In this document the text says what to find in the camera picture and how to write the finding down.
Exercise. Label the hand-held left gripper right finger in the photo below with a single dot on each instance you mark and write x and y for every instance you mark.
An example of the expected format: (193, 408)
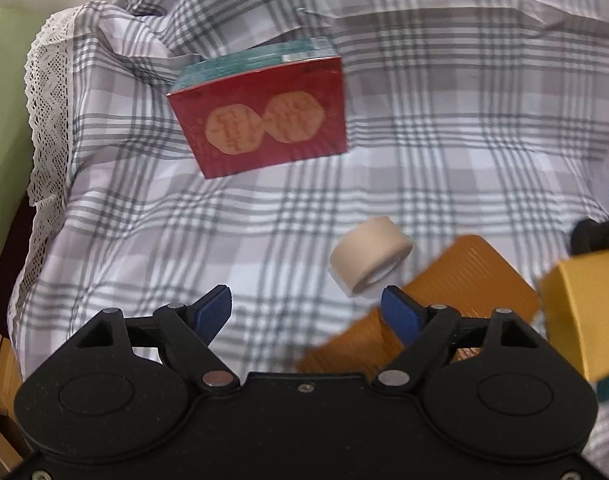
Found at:
(402, 312)

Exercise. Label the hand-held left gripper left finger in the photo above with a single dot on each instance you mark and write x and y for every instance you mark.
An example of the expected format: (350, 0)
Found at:
(212, 312)

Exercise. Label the orange ribbed flat case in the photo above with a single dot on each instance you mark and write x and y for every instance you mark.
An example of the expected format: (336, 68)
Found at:
(464, 280)

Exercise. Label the beige tape roll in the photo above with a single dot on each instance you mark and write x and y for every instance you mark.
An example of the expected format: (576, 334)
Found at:
(369, 250)

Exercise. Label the grey plaid bed sheet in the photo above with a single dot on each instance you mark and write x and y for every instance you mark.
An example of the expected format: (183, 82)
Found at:
(284, 210)

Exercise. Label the yellow box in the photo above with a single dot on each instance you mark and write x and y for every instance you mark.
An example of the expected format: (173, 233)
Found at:
(584, 315)

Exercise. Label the red box with gold print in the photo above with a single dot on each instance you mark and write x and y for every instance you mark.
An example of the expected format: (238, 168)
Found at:
(264, 120)

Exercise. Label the orange and black ornament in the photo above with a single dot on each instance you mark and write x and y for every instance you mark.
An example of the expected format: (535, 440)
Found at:
(594, 235)

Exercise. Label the white lace trimmed cloth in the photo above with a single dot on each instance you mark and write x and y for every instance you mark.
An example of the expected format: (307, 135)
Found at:
(49, 110)

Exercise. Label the green embroidered pillow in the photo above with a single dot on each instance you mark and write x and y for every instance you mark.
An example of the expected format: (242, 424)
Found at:
(4, 135)

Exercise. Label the dark wooden bed frame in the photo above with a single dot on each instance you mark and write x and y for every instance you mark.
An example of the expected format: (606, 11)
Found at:
(14, 270)

